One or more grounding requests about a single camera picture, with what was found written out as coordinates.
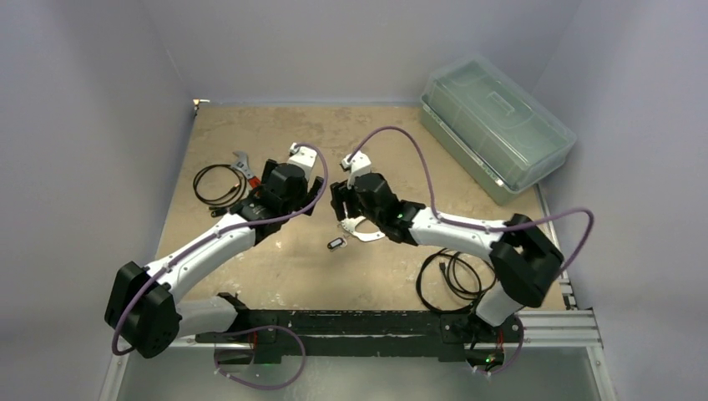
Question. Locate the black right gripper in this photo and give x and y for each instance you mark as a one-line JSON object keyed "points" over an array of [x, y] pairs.
{"points": [[343, 197]]}

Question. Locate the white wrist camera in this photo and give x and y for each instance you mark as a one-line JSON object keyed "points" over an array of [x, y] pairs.
{"points": [[355, 165], [303, 157]]}

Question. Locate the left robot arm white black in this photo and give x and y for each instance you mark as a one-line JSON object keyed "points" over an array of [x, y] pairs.
{"points": [[146, 310]]}

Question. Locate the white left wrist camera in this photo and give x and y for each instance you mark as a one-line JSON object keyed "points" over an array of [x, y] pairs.
{"points": [[303, 157]]}

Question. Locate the black key tag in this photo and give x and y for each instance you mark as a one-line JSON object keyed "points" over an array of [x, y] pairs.
{"points": [[336, 244]]}

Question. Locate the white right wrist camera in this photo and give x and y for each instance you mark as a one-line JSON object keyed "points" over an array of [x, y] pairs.
{"points": [[355, 165]]}

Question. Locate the clear plastic storage box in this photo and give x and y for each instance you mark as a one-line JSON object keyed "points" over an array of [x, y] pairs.
{"points": [[495, 129]]}

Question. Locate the red adjustable wrench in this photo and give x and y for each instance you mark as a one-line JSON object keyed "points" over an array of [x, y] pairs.
{"points": [[241, 164]]}

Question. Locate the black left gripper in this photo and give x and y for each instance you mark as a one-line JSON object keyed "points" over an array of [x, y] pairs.
{"points": [[310, 195]]}

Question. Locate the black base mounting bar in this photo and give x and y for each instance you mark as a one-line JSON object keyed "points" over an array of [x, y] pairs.
{"points": [[272, 334]]}

